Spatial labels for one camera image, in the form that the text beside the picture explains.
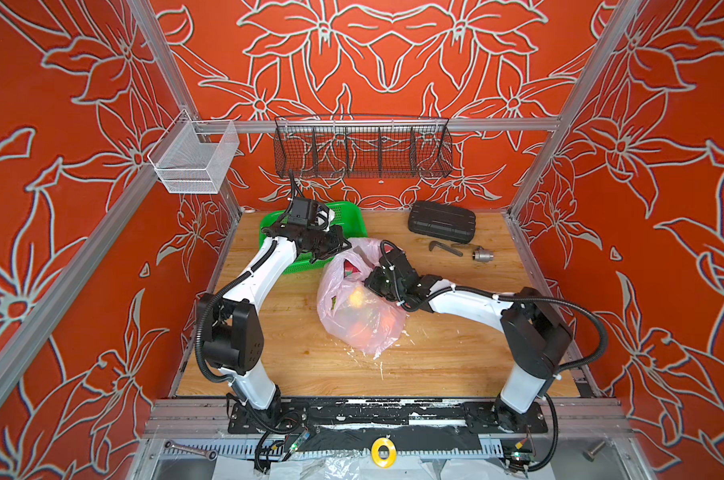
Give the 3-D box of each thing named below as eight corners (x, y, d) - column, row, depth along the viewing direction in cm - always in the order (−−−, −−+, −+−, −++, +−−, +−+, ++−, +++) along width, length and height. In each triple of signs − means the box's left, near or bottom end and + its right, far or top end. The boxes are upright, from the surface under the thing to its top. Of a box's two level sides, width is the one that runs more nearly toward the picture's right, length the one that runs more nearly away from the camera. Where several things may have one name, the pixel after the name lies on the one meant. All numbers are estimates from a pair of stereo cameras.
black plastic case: (404, 232, 114) (406, 222, 110) (412, 205, 124) (414, 195, 120) (470, 247, 110) (475, 236, 105) (472, 217, 119) (477, 207, 115)
